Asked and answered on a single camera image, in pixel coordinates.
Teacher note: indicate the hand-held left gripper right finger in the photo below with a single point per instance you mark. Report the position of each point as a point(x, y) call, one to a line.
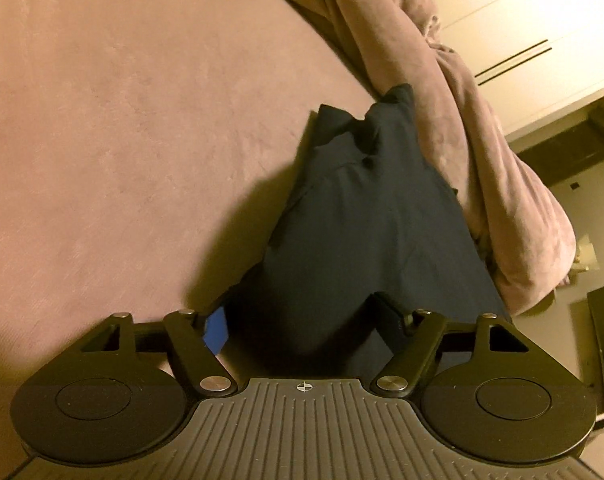
point(388, 316)

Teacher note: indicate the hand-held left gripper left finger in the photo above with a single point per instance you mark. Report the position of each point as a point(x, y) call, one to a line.
point(217, 329)

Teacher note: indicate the dark navy zip jacket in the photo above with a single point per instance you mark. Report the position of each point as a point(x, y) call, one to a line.
point(372, 220)

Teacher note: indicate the pink crumpled duvet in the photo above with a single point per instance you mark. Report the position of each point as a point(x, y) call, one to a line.
point(482, 160)

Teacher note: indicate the white wardrobe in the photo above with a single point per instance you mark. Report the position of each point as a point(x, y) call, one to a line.
point(522, 35)

